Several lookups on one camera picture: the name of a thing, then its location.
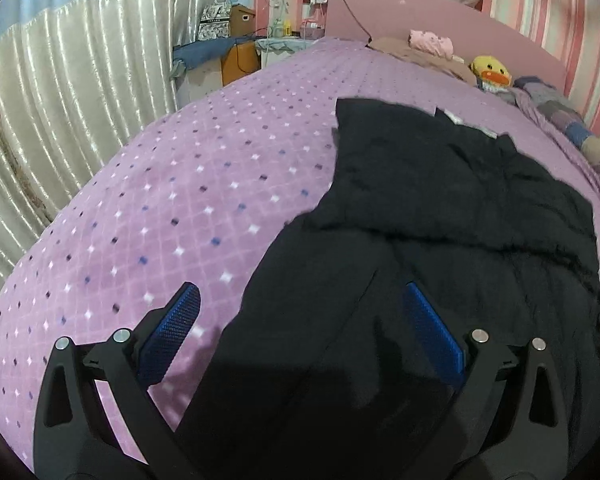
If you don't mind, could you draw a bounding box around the pink container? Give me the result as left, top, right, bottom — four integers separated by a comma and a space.
301, 17, 326, 41

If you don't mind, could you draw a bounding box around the yellow duck plush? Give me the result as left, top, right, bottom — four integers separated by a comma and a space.
469, 56, 512, 86

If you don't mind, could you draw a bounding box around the floral patterned box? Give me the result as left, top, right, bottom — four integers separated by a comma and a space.
199, 2, 233, 41

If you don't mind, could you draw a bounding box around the white drawer cabinet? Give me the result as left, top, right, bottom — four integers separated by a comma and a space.
177, 60, 226, 106

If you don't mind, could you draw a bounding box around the bed with purple dotted sheet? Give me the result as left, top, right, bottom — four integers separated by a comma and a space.
0, 35, 600, 480

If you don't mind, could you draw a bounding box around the brown cardboard box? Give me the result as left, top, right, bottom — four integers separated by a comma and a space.
229, 5, 257, 38

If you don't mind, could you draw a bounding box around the nightstand with pale green cover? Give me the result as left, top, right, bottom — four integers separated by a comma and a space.
255, 37, 326, 68

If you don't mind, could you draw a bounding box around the blue cloth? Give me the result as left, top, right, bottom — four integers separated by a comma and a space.
172, 37, 258, 68

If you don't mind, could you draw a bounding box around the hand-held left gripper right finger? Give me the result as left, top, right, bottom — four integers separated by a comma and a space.
402, 281, 570, 480

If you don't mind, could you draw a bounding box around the cream and blue pleated curtain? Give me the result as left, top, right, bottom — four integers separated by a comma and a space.
0, 0, 246, 321

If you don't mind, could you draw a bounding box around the pink plush pillow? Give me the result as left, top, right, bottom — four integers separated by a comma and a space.
408, 30, 454, 59

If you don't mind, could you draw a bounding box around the brown pillow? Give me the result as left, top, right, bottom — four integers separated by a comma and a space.
367, 36, 476, 83

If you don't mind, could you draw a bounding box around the patchwork quilt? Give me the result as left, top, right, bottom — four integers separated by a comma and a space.
512, 76, 600, 181

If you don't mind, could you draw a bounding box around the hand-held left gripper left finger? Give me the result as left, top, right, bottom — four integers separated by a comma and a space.
32, 281, 203, 480

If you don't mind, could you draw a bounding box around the orange cabinet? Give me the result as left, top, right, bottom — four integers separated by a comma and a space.
221, 41, 260, 86

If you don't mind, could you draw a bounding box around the pink headboard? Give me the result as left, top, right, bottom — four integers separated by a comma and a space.
325, 0, 567, 96

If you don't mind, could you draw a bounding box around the black padded jacket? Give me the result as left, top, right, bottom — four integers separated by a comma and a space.
172, 97, 600, 480

